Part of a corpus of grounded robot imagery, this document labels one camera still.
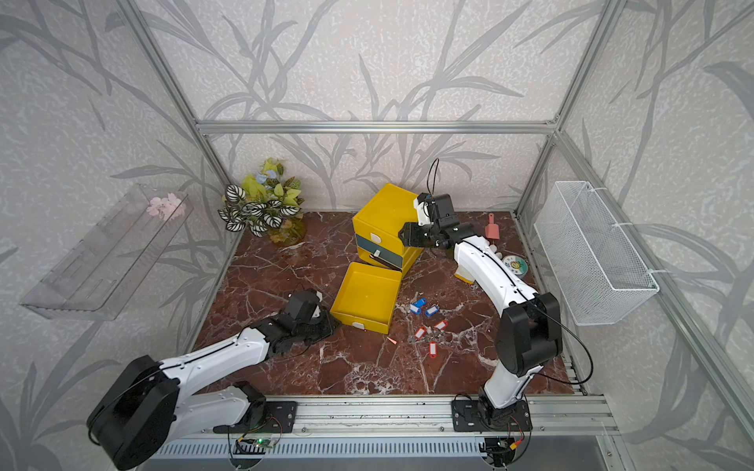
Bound yellow drawer cabinet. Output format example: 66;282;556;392
353;184;422;276

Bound yellow bottom drawer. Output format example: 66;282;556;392
330;262;402;335

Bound keys with blue tag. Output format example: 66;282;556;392
410;298;427;315

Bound keys with red tags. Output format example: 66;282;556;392
412;320;449;358

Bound blue drawer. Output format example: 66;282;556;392
355;235;403;270

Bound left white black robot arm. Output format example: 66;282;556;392
86;288;341;470

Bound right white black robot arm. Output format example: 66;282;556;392
399;223;563;410

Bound white work glove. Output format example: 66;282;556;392
455;260;475;285

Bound pink plastic scoop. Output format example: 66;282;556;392
484;213;500;241

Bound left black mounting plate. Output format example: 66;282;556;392
212;400;298;435

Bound black mounting plate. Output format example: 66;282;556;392
451;398;532;433
212;400;298;435

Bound artificial plant in vase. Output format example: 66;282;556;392
218;158;307;247

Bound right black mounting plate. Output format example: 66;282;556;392
451;398;532;433

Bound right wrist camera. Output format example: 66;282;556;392
414;192;459;229

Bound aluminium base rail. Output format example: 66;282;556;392
122;393;620;440

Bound white wire mesh basket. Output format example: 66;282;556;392
534;181;660;327

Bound clear acrylic wall shelf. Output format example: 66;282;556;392
20;184;194;321

